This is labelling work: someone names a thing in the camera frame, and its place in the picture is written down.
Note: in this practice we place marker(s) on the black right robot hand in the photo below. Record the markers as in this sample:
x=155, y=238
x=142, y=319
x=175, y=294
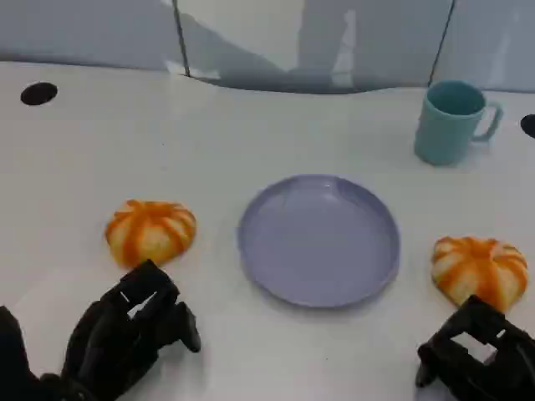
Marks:
x=514, y=367

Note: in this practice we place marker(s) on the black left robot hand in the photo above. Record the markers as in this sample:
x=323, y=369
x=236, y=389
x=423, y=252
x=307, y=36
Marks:
x=113, y=334

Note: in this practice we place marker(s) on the orange white toy bread roll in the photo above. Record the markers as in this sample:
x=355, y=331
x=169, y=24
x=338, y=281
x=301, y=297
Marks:
x=150, y=231
x=480, y=267

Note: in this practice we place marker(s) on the lilac plate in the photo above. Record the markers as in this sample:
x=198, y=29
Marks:
x=317, y=246

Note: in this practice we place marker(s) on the pale green mug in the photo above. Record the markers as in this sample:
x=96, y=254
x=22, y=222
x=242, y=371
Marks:
x=445, y=133

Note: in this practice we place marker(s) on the dark partition seam strip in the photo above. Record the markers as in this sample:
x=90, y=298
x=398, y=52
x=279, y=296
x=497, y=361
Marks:
x=441, y=42
x=182, y=42

